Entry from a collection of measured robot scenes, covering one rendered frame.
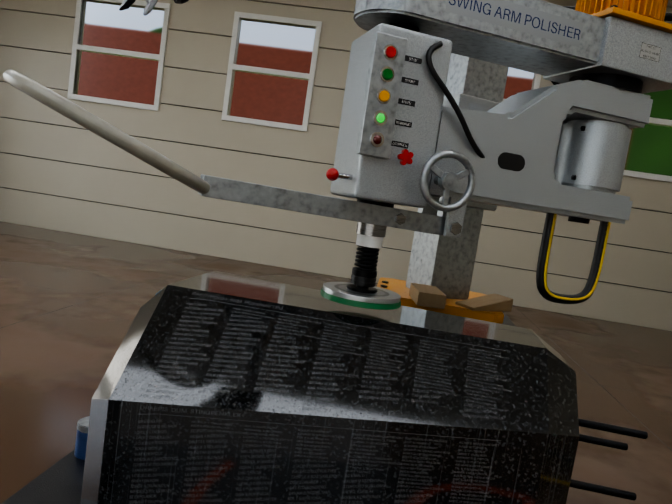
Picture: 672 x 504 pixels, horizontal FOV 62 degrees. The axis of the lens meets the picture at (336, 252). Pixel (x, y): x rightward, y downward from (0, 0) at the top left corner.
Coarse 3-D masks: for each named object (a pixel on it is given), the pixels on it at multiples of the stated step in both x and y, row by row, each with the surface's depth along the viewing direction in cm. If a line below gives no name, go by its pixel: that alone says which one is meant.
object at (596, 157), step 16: (576, 128) 162; (592, 128) 159; (608, 128) 158; (624, 128) 159; (560, 144) 168; (576, 144) 162; (592, 144) 159; (608, 144) 158; (624, 144) 160; (560, 160) 167; (576, 160) 162; (592, 160) 159; (608, 160) 159; (624, 160) 162; (560, 176) 166; (576, 176) 162; (592, 176) 160; (608, 176) 160; (608, 192) 162
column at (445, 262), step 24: (456, 72) 217; (480, 72) 213; (504, 72) 218; (480, 96) 215; (480, 216) 224; (432, 240) 221; (456, 240) 221; (432, 264) 220; (456, 264) 223; (456, 288) 224
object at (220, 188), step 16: (208, 176) 131; (208, 192) 131; (224, 192) 132; (240, 192) 133; (256, 192) 134; (272, 192) 136; (288, 192) 137; (304, 192) 138; (288, 208) 137; (304, 208) 138; (320, 208) 140; (336, 208) 141; (352, 208) 142; (368, 208) 143; (384, 208) 145; (384, 224) 145; (400, 224) 146; (416, 224) 148; (432, 224) 149
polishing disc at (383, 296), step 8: (328, 288) 147; (336, 288) 149; (344, 288) 151; (376, 288) 159; (344, 296) 143; (352, 296) 142; (360, 296) 142; (368, 296) 144; (376, 296) 146; (384, 296) 148; (392, 296) 150; (400, 296) 151
